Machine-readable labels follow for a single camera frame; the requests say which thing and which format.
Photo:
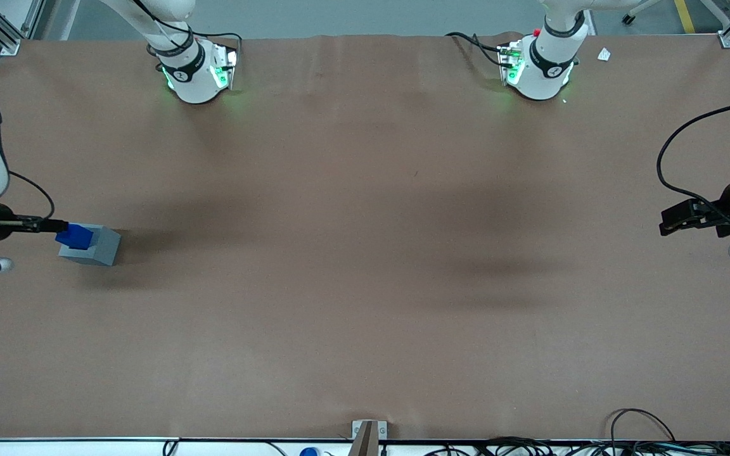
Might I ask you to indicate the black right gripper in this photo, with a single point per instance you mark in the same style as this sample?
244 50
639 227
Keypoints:
2 228

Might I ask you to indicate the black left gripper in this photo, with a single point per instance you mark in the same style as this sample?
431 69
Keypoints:
722 213

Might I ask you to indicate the blue plastic part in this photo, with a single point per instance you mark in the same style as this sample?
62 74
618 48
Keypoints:
76 237

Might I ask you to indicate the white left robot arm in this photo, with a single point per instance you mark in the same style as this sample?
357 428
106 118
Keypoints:
542 76

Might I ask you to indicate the gray square base block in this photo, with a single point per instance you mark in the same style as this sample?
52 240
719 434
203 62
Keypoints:
104 250

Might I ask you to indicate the white paper scrap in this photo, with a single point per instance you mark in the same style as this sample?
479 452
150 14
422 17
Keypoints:
604 54

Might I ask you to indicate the white stand leg with caster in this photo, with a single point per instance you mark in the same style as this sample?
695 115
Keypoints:
640 9

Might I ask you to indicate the brown table cover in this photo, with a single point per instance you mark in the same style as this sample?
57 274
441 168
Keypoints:
365 253

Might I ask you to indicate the blue round cap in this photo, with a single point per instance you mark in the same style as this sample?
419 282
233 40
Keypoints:
309 452

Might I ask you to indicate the white table edge rail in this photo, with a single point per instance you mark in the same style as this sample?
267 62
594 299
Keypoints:
54 448

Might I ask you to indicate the silver mounting bracket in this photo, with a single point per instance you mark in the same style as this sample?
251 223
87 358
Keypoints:
357 427

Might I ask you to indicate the brown camera post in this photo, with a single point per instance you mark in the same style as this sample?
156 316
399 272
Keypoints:
365 443

